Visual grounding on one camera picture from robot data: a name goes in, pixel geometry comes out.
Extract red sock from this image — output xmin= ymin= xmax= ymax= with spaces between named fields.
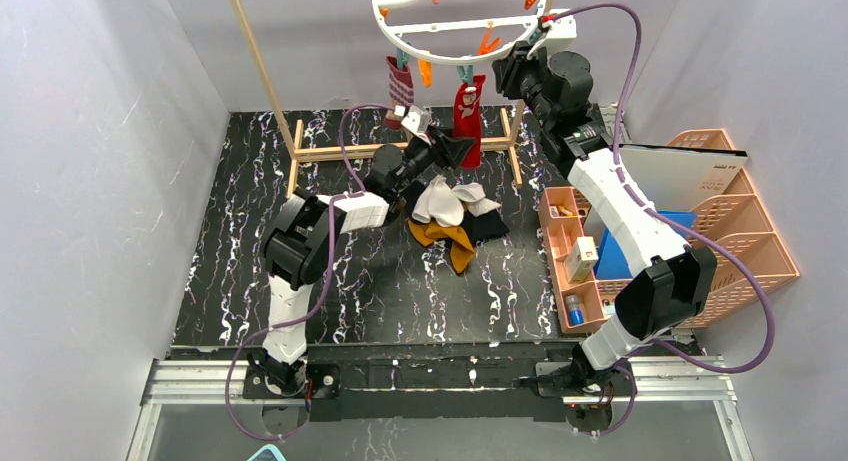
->
xmin=452 ymin=74 xmax=486 ymax=169

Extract white sock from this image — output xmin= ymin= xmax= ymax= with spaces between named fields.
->
xmin=451 ymin=182 xmax=501 ymax=217
xmin=411 ymin=175 xmax=465 ymax=227

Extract maroon beige purple striped sock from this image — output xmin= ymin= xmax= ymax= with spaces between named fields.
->
xmin=384 ymin=56 xmax=414 ymax=130

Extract black sock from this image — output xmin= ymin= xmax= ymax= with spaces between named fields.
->
xmin=402 ymin=181 xmax=432 ymax=224
xmin=460 ymin=210 xmax=509 ymax=246

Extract mustard yellow striped sock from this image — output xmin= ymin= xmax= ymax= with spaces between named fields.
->
xmin=407 ymin=220 xmax=476 ymax=275

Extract white round clip hanger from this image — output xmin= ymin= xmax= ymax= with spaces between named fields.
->
xmin=370 ymin=0 xmax=552 ymax=66

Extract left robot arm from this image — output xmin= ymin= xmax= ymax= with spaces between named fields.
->
xmin=256 ymin=128 xmax=474 ymax=383

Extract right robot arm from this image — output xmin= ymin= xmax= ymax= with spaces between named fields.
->
xmin=492 ymin=42 xmax=717 ymax=389

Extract wooden hanger stand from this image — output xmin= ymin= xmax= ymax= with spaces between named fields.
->
xmin=221 ymin=0 xmax=558 ymax=205

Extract orange clothes clip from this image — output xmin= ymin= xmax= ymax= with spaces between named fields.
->
xmin=417 ymin=59 xmax=433 ymax=88
xmin=477 ymin=26 xmax=501 ymax=56

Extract teal clothes clip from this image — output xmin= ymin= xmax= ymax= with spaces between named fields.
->
xmin=456 ymin=65 xmax=475 ymax=87

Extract small items in tray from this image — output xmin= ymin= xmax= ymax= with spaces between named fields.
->
xmin=549 ymin=205 xmax=579 ymax=218

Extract small white box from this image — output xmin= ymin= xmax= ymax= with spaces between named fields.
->
xmin=563 ymin=236 xmax=599 ymax=284

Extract white book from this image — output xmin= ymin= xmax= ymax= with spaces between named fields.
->
xmin=620 ymin=144 xmax=748 ymax=211

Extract blue folder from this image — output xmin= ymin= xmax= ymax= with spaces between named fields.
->
xmin=583 ymin=210 xmax=696 ymax=280

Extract peach desk organizer tray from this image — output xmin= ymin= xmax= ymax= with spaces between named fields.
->
xmin=537 ymin=187 xmax=611 ymax=335

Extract blue capped bottle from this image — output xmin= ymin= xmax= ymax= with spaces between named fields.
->
xmin=564 ymin=294 xmax=585 ymax=327

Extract peach plastic file rack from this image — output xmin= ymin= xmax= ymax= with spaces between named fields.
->
xmin=596 ymin=128 xmax=801 ymax=335

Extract light blue object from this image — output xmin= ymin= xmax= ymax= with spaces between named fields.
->
xmin=248 ymin=444 xmax=286 ymax=461

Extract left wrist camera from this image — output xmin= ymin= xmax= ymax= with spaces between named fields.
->
xmin=395 ymin=105 xmax=431 ymax=140

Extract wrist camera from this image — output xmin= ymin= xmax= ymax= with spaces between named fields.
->
xmin=527 ymin=10 xmax=577 ymax=58
xmin=395 ymin=105 xmax=431 ymax=140

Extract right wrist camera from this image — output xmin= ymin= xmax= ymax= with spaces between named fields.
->
xmin=527 ymin=10 xmax=577 ymax=58

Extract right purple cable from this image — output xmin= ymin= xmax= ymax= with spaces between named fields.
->
xmin=543 ymin=2 xmax=776 ymax=438

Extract purple cable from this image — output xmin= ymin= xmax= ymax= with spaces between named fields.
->
xmin=225 ymin=102 xmax=412 ymax=443
xmin=543 ymin=2 xmax=776 ymax=438

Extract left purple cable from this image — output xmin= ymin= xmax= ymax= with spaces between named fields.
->
xmin=225 ymin=102 xmax=412 ymax=443

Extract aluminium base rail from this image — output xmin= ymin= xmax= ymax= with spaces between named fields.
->
xmin=127 ymin=356 xmax=753 ymax=460

